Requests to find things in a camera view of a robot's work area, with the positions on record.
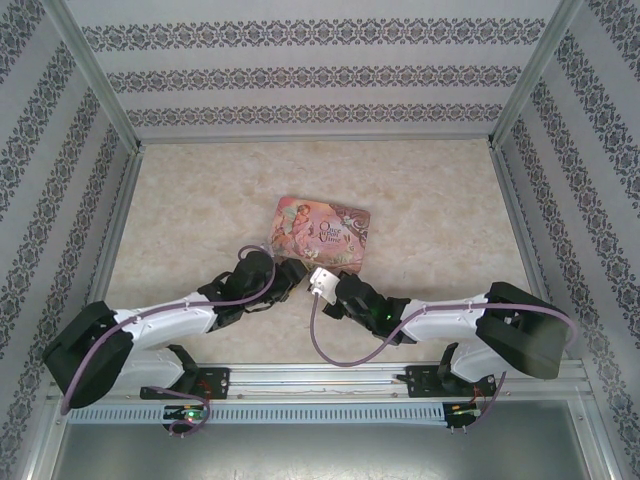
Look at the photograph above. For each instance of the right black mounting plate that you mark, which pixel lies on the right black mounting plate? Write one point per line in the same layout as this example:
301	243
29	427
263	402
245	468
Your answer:
420	380

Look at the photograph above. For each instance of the pink illustrated tin box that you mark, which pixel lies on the pink illustrated tin box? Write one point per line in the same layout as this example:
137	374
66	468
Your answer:
325	232

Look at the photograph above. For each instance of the circuit board with black connectors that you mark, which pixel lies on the circuit board with black connectors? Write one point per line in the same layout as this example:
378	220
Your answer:
460	415

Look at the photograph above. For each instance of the aluminium frame post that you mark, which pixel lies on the aluminium frame post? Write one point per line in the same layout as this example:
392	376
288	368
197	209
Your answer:
535	75
95	75

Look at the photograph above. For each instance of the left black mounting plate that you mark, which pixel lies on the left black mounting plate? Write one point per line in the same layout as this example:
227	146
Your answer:
217	382

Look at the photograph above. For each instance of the aluminium side rail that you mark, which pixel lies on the aluminium side rail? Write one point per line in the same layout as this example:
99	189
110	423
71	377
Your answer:
112	240
530	240

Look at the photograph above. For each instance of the grey metal sheet panel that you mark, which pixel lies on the grey metal sheet panel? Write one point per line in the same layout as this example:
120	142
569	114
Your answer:
320	455

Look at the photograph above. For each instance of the black mounting plate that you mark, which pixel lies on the black mounting plate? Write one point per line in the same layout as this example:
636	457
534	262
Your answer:
217	382
420	380

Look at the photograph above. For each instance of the circuit board with green light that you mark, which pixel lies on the circuit board with green light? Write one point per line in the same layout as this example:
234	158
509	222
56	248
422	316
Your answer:
187	414

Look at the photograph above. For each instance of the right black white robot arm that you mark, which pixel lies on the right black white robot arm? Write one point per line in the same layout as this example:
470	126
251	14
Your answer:
520	340

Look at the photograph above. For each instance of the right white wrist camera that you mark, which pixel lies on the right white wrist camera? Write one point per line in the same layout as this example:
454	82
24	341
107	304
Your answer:
322	284

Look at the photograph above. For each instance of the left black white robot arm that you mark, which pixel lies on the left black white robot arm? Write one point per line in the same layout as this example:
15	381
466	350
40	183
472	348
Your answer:
165	325

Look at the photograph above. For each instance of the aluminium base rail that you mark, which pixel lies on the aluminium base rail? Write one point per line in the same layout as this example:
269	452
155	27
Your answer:
320	380

